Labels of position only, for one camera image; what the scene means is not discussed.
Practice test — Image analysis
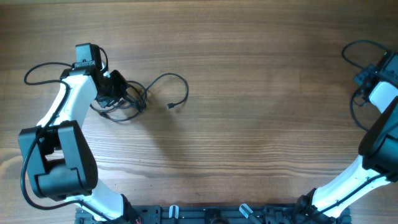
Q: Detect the short black USB cable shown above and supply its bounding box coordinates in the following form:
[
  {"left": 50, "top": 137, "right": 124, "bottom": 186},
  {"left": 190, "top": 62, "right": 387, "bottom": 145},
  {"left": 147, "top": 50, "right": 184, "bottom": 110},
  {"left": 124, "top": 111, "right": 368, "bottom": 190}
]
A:
[{"left": 89, "top": 80, "right": 147, "bottom": 123}]

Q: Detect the thin black USB cable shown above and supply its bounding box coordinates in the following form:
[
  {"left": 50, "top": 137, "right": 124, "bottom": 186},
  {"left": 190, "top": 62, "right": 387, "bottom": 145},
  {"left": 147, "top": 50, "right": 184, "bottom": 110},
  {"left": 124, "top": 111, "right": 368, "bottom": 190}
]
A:
[{"left": 124, "top": 72, "right": 190, "bottom": 113}]

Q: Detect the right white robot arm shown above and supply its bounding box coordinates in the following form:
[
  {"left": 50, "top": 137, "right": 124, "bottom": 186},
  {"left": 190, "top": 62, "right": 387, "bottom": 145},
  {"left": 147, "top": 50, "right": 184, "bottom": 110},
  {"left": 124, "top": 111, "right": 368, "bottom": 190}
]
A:
[{"left": 292, "top": 63, "right": 397, "bottom": 223}]

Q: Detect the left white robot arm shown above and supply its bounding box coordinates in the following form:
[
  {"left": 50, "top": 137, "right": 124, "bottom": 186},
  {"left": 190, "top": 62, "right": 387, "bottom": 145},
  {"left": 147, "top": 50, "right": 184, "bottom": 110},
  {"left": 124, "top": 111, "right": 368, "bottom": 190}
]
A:
[{"left": 18, "top": 68, "right": 141, "bottom": 223}]

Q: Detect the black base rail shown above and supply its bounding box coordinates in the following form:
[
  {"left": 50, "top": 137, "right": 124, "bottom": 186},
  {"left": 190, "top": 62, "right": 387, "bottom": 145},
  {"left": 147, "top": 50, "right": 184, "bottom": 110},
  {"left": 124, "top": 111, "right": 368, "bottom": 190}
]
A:
[{"left": 74, "top": 203, "right": 352, "bottom": 224}]

